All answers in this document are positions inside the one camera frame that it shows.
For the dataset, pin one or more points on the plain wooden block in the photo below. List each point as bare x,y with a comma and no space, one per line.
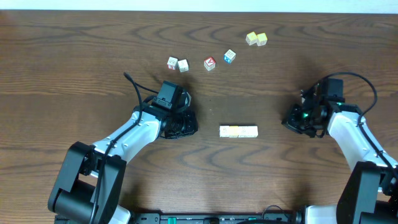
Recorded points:
252,131

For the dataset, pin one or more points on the white letter block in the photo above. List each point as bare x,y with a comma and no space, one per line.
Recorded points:
183,65

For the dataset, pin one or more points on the blue edged block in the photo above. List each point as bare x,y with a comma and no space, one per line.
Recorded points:
229,56

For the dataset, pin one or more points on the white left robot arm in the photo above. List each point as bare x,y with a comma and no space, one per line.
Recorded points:
89,183

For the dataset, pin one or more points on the yellow number wooden block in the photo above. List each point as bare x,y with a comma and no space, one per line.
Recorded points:
234,131

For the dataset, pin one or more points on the soccer ball wooden block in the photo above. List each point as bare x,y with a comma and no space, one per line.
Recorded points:
224,131

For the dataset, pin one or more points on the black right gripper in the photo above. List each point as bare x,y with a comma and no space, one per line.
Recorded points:
290,121

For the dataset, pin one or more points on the red A block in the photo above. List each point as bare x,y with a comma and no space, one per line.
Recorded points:
209,63

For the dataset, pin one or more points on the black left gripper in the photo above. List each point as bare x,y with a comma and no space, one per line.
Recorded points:
185,126

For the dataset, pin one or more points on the pale yellow block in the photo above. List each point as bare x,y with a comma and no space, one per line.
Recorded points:
251,38

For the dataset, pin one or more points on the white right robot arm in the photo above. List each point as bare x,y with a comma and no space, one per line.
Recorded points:
370,195

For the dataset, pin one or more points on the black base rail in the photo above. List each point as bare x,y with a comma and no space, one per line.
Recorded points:
272,216

